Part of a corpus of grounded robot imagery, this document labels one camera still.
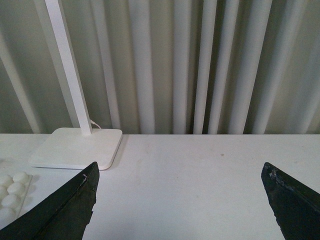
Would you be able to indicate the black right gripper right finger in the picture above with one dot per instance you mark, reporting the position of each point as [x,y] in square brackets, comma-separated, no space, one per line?
[296,207]

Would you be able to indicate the white studded base plate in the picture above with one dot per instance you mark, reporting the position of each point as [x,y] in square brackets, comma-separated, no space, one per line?
[14,187]

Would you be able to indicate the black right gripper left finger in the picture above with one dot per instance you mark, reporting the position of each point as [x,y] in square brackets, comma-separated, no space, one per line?
[63,215]

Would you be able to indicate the white desk lamp stand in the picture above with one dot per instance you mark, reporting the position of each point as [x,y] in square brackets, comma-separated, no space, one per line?
[74,148]

